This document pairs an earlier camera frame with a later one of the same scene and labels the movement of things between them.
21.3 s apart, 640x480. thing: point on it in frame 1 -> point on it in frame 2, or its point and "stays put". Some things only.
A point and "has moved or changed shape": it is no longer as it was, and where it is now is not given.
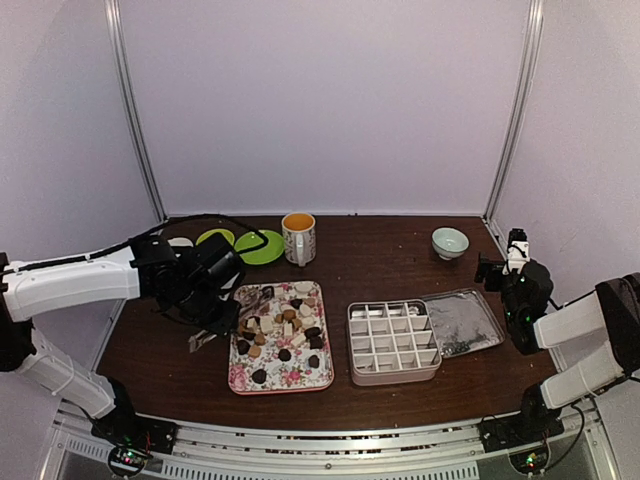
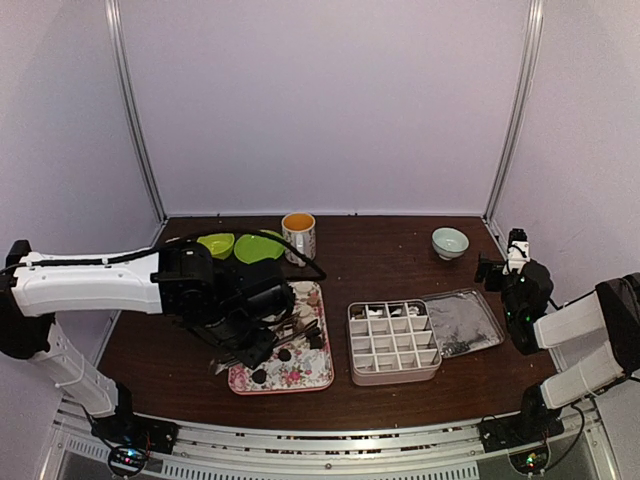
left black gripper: [224, 324] -> [255, 354]
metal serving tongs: [253, 302] has moved or changed shape
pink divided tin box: [392, 342] stays put
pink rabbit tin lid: [461, 322] stays put
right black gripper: [494, 268] stays put
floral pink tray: [282, 342] stays put
